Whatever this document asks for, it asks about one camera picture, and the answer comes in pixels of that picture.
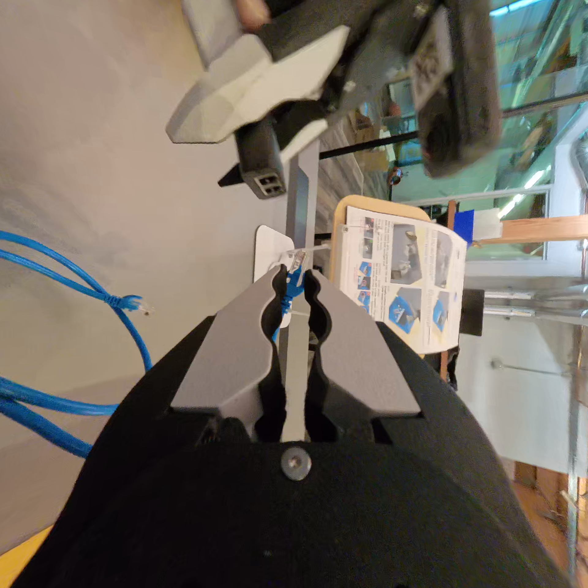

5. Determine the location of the person's left hand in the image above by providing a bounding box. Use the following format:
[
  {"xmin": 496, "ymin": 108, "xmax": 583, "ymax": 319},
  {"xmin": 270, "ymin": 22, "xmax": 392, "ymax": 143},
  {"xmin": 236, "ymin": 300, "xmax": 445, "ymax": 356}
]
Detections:
[{"xmin": 238, "ymin": 0, "xmax": 273, "ymax": 30}]

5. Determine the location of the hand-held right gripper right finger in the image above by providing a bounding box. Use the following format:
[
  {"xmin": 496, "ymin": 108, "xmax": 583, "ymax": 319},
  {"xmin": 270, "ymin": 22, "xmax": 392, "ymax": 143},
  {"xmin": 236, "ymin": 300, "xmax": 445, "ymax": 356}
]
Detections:
[{"xmin": 303, "ymin": 269, "xmax": 422, "ymax": 443}]

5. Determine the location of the light wooden side table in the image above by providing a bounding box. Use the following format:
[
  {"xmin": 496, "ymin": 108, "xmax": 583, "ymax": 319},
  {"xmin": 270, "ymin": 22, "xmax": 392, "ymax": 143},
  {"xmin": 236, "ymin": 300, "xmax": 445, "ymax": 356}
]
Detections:
[{"xmin": 330, "ymin": 195, "xmax": 460, "ymax": 360}]

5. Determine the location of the wooden beam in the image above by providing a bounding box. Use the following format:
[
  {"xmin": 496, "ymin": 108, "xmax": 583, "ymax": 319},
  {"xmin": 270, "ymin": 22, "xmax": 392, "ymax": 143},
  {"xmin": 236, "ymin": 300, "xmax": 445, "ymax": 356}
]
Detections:
[{"xmin": 478, "ymin": 215, "xmax": 588, "ymax": 245}]

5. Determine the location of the blue box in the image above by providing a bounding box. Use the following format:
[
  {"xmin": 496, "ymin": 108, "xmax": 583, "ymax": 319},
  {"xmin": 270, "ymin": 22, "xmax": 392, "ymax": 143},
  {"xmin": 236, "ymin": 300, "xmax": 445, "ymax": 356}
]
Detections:
[{"xmin": 454, "ymin": 209, "xmax": 475, "ymax": 244}]

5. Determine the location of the black ethernet adapter box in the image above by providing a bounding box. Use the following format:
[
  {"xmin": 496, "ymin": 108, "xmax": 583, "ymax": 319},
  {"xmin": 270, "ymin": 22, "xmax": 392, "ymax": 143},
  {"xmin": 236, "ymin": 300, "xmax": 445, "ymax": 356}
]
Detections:
[{"xmin": 234, "ymin": 117, "xmax": 288, "ymax": 200}]

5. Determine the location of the black square panel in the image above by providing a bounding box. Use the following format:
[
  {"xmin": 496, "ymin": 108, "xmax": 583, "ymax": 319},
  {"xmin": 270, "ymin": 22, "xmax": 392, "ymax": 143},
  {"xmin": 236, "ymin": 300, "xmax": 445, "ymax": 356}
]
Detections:
[{"xmin": 462, "ymin": 288, "xmax": 485, "ymax": 337}]

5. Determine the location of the blue ethernet cable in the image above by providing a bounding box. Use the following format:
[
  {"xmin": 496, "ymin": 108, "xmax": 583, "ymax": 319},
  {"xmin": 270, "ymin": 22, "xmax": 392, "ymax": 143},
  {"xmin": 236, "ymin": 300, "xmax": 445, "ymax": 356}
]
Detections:
[{"xmin": 0, "ymin": 231, "xmax": 307, "ymax": 460}]

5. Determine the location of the metal rail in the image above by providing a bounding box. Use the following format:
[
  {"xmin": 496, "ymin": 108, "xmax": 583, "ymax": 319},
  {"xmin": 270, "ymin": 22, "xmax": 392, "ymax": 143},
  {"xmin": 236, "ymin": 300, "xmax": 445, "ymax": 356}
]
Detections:
[{"xmin": 482, "ymin": 285, "xmax": 588, "ymax": 322}]

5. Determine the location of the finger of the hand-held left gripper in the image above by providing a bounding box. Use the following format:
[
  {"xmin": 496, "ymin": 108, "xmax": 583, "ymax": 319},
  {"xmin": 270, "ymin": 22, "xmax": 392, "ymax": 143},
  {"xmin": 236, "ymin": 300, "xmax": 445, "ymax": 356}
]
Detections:
[
  {"xmin": 278, "ymin": 117, "xmax": 329, "ymax": 166},
  {"xmin": 165, "ymin": 25, "xmax": 351, "ymax": 144}
]

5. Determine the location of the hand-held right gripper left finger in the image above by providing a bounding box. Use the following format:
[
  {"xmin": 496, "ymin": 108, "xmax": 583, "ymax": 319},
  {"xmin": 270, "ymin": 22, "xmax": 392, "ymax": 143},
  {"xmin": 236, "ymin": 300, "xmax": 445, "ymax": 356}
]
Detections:
[{"xmin": 170, "ymin": 265, "xmax": 288, "ymax": 443}]

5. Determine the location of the printed instruction sheet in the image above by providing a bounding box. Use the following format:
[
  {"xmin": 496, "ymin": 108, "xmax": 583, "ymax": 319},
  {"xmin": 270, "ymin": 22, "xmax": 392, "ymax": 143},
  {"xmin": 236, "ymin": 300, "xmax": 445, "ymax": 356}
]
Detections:
[{"xmin": 340, "ymin": 206, "xmax": 467, "ymax": 355}]

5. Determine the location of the black metal pole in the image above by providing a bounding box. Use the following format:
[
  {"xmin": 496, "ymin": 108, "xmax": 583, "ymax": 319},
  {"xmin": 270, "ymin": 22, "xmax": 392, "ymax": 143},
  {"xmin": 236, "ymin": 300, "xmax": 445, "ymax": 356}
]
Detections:
[{"xmin": 318, "ymin": 130, "xmax": 420, "ymax": 160}]

